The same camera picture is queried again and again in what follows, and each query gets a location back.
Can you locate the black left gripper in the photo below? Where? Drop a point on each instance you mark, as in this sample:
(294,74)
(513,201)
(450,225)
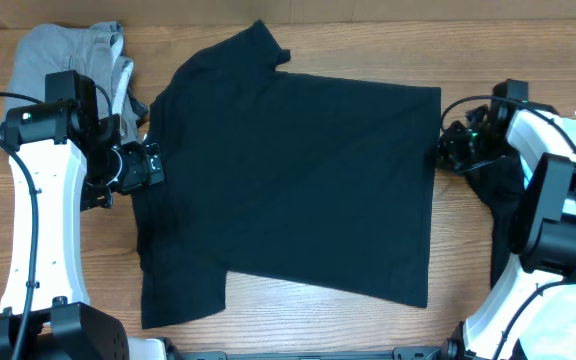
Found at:
(139,176)

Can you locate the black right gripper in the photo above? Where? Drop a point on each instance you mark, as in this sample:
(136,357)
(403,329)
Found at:
(447,148)

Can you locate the black t-shirt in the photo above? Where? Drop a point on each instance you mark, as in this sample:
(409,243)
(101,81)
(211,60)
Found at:
(310,179)

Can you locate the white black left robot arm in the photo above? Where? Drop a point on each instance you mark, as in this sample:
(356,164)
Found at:
(66,158)

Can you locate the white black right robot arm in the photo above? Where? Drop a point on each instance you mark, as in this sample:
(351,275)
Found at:
(520,159)

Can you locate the dark garment under pile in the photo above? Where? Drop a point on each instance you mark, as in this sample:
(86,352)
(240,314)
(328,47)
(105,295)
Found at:
(500,186)

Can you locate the folded grey shorts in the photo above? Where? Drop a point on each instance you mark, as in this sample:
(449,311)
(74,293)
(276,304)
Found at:
(96,52)

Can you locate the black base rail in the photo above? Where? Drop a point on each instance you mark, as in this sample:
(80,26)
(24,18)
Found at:
(308,355)

